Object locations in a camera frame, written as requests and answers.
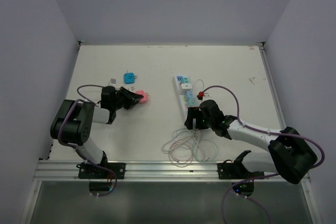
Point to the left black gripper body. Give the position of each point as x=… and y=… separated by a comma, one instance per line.
x=119, y=102

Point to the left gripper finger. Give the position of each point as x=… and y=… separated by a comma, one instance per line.
x=130, y=103
x=126, y=94

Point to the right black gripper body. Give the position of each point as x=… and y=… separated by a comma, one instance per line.
x=206, y=123

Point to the pink plug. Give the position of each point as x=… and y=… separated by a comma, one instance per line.
x=145, y=96

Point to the white power strip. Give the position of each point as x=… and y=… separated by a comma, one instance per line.
x=180, y=94

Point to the blue plug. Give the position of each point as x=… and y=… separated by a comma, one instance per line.
x=129, y=78

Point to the blue cube charger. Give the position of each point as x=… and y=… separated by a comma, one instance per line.
x=189, y=95

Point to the white cube charger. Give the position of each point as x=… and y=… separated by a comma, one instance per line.
x=186, y=86

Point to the teal cube plug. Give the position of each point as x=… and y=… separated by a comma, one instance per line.
x=185, y=80

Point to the teal cube charger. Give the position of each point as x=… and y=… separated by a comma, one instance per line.
x=191, y=102

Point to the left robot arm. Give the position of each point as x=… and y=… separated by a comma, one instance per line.
x=72, y=124

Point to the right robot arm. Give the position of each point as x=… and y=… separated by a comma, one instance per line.
x=285, y=152

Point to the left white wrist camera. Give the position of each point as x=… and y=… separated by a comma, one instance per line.
x=112, y=82

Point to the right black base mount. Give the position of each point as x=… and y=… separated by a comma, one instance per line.
x=246, y=165

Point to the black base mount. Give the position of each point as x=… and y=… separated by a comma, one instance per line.
x=246, y=165
x=105, y=170

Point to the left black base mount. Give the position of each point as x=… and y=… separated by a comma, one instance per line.
x=105, y=170

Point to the aluminium front rail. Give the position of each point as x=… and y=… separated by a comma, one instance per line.
x=132, y=171

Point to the aluminium rail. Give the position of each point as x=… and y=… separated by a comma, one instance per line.
x=132, y=171
x=306, y=183

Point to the aluminium right side rail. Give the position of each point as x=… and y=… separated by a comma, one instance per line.
x=306, y=183

